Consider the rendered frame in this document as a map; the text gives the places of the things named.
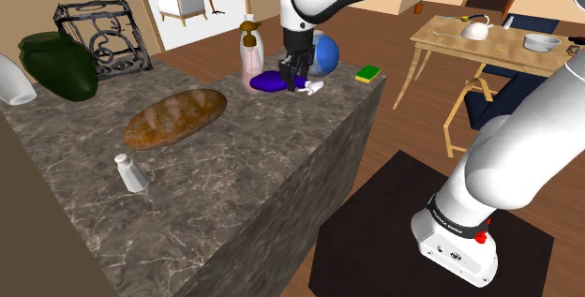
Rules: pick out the white salt shaker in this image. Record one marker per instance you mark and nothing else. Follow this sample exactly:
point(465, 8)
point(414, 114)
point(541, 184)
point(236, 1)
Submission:
point(131, 176)

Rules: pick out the blue and white ball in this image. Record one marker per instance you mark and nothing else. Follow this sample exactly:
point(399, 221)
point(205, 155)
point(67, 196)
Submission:
point(326, 54)

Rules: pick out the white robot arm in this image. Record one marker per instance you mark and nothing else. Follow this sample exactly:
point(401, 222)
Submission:
point(512, 159)

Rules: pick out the blue spray bottle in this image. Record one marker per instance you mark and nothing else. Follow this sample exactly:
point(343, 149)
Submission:
point(267, 81)

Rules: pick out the pink soap dispenser bottle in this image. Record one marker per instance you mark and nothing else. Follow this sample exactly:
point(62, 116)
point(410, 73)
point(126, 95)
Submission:
point(252, 58)

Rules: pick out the black wrought iron basket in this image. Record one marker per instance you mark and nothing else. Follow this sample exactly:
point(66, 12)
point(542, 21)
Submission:
point(132, 54)

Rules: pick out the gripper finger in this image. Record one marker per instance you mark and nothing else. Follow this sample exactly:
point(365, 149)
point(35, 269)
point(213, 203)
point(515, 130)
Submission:
point(298, 73)
point(286, 74)

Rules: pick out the green and yellow sponge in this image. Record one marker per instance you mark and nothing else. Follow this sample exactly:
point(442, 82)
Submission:
point(368, 74)

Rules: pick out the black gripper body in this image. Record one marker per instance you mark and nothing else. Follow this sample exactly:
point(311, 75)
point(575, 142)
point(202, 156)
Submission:
point(298, 42)

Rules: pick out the dark robot stand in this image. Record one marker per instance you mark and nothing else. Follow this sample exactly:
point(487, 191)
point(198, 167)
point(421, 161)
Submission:
point(374, 241)

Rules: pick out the brown bread loaf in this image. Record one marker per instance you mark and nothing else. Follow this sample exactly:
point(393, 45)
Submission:
point(176, 118)

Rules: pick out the dark green vase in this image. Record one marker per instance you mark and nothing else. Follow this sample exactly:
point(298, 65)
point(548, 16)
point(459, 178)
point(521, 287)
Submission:
point(61, 67)

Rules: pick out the wooden chair with blue cushion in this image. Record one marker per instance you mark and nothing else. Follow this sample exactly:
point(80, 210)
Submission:
point(493, 99)

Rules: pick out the light wooden table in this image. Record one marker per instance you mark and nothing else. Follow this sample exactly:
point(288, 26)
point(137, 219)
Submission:
point(498, 49)

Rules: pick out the white rounded vessel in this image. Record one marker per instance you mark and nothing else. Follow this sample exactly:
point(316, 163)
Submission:
point(13, 86)

